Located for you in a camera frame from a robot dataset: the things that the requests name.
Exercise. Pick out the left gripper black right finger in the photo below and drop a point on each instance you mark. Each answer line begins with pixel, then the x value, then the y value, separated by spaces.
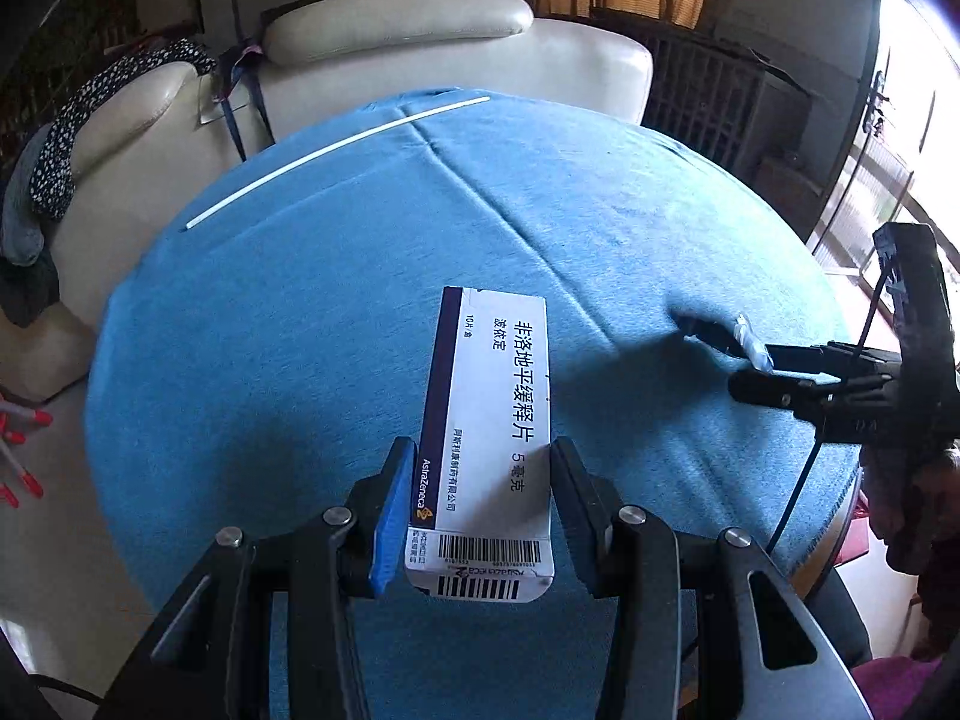
pixel 870 397

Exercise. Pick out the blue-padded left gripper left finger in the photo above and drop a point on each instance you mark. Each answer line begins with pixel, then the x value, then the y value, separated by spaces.
pixel 207 654

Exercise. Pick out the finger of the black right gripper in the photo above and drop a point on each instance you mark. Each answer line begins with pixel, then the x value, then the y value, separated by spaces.
pixel 705 627
pixel 834 359

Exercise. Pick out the clear plastic wrapper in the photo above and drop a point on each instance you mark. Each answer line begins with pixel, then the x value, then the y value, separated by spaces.
pixel 753 349

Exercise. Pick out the white medicine box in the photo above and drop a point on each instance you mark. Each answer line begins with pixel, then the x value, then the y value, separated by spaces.
pixel 480 521

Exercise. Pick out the grey wooden crib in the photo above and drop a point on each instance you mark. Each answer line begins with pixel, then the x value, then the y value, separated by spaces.
pixel 716 97

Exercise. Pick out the blue round tablecloth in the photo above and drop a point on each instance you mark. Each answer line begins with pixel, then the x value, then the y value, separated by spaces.
pixel 250 371

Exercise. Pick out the red white toy stand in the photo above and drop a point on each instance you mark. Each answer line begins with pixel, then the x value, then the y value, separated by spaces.
pixel 12 415

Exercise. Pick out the black garment on sofa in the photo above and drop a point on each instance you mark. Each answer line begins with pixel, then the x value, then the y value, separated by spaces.
pixel 26 291

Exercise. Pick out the white thin stick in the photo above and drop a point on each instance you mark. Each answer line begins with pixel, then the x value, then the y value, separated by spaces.
pixel 315 155

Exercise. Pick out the grey blue garment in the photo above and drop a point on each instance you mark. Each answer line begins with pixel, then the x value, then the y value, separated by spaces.
pixel 22 236

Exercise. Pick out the black white dotted garment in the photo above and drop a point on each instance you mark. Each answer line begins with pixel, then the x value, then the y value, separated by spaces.
pixel 51 187

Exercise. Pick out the cream leather sofa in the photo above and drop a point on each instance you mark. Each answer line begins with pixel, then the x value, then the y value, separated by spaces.
pixel 160 141

